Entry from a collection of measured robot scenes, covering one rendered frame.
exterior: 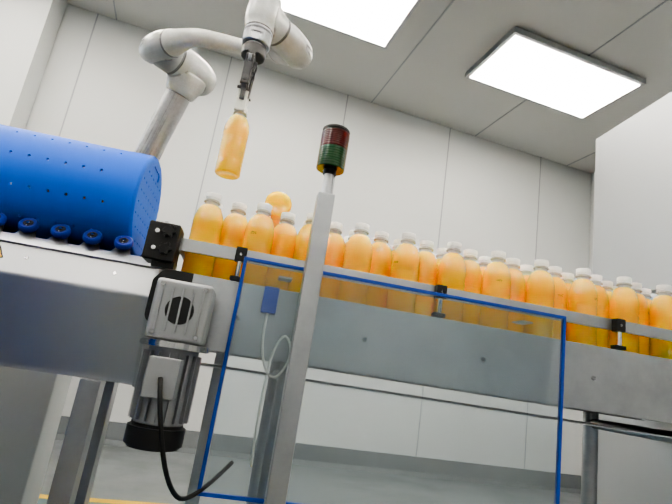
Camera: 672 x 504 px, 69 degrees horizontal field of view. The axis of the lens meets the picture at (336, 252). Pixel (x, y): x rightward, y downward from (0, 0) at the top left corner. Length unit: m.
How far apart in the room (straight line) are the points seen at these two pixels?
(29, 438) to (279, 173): 3.21
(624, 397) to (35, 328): 1.45
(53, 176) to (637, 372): 1.55
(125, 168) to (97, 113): 3.30
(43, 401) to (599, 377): 1.67
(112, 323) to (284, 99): 3.80
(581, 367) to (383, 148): 3.84
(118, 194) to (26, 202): 0.22
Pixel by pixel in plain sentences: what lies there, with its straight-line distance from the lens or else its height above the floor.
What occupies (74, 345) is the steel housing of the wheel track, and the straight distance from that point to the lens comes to 1.34.
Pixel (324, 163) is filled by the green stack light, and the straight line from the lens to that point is 1.09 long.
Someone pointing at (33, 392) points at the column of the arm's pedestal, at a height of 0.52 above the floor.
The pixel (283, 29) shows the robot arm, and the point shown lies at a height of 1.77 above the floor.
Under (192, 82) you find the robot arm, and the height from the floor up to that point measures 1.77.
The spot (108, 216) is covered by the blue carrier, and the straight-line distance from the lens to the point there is 1.35.
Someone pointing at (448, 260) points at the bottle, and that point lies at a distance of 1.35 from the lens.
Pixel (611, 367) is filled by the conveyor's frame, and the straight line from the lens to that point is 1.48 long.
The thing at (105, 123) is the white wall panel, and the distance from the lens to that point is 4.62.
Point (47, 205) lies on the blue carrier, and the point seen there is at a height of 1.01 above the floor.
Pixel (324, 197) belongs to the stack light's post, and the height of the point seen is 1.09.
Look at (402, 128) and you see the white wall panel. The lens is 5.17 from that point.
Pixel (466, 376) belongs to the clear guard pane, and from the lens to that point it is 1.22.
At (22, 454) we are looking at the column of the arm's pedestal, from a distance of 1.96.
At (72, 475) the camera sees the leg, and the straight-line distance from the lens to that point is 1.36.
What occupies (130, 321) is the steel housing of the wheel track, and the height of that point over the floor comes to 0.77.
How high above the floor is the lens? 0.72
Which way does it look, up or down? 14 degrees up
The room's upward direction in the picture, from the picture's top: 9 degrees clockwise
